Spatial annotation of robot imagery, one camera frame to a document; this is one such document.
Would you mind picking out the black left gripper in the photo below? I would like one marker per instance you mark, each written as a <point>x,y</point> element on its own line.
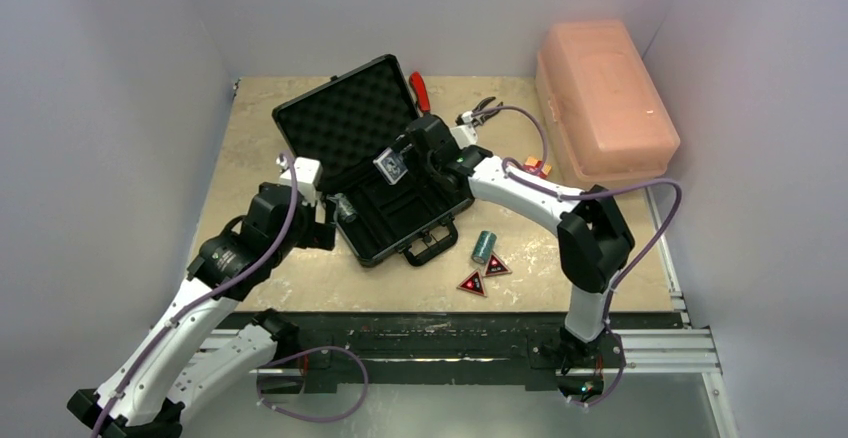
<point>318,234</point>

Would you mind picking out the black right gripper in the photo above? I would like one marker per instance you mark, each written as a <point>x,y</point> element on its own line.
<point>411,150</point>

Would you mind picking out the blue green poker chip stack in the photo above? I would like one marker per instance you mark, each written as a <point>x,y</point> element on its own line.
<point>345,212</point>

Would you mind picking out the blue playing card deck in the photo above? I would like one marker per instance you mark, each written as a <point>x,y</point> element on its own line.
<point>391,166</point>

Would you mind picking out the red Texas Hold'em card box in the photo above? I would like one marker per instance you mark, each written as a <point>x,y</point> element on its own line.
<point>537,166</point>

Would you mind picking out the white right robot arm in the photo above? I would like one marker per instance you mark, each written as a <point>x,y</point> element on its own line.
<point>593,238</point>

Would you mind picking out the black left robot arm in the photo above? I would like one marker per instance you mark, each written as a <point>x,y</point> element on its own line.
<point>159,389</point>

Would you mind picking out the black poker carrying case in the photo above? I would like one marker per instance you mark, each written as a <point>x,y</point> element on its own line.
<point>377,155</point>

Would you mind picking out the red triangle dealer button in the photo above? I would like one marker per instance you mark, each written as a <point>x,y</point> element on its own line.
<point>474,283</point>

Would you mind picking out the pink plastic storage box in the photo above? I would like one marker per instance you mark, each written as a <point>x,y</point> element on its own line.
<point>606,123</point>

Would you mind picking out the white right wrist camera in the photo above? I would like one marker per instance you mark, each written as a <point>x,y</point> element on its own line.
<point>464,132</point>

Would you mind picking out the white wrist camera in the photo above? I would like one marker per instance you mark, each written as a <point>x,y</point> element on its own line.
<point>303,172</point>
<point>464,132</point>

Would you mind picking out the black wire stripper pliers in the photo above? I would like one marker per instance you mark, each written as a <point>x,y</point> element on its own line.
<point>482,112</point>

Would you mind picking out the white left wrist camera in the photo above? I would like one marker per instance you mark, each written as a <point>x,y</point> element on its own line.
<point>303,172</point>

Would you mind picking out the red handled tool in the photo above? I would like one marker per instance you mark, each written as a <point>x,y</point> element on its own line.
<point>418,87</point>

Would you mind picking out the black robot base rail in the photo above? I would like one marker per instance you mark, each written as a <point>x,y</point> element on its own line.
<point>526,349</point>

